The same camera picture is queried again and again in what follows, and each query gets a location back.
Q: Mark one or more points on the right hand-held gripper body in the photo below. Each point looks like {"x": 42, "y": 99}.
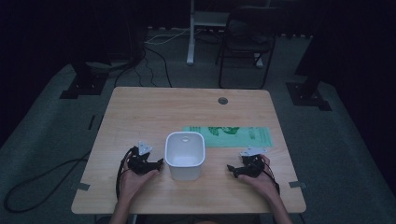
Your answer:
{"x": 252, "y": 168}

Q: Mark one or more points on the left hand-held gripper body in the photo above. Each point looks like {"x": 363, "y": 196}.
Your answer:
{"x": 140, "y": 163}

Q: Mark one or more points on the white plastic bin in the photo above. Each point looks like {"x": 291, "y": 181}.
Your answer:
{"x": 185, "y": 171}

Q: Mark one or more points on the green plastic bag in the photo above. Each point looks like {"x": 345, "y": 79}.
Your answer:
{"x": 236, "y": 140}

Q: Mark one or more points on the person's right hand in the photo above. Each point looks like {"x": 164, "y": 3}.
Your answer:
{"x": 264, "y": 183}

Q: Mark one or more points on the person's left hand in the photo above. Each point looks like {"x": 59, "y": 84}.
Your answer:
{"x": 132, "y": 183}

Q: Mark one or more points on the grey tape piece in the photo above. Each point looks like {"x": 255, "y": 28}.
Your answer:
{"x": 83, "y": 186}
{"x": 297, "y": 184}

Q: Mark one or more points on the black stand base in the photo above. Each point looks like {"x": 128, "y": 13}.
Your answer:
{"x": 84, "y": 86}
{"x": 306, "y": 97}

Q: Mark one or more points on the white metal stand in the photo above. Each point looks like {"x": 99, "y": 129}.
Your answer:
{"x": 190, "y": 46}

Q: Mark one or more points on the black folding chair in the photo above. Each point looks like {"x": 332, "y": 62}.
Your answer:
{"x": 249, "y": 43}

